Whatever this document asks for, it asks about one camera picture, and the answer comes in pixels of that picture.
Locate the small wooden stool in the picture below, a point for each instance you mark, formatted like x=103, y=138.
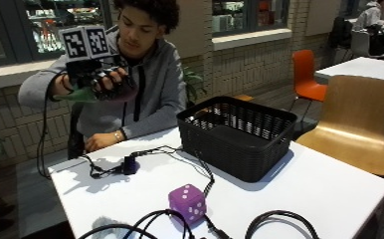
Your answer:
x=244, y=98

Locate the purple plush die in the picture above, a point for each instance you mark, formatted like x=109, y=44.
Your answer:
x=188, y=202

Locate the white chair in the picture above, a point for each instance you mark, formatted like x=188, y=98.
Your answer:
x=359, y=45

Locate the white marker cube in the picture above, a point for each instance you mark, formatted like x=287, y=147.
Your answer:
x=85, y=43

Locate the small black hub box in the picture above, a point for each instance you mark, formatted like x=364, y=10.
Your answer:
x=131, y=165

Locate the purple toy eggplant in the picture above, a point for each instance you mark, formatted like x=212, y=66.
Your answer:
x=79, y=96

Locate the orange chair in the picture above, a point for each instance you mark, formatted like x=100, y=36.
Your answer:
x=309, y=86

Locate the grey framed window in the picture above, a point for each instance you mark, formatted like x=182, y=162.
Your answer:
x=249, y=15
x=47, y=30

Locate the the person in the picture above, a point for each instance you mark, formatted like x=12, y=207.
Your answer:
x=157, y=86

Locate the white table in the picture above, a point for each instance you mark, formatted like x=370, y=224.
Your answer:
x=368, y=69

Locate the black plastic basket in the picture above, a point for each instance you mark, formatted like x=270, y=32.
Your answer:
x=241, y=146

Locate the wooden chair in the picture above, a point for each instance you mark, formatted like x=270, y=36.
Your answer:
x=355, y=126

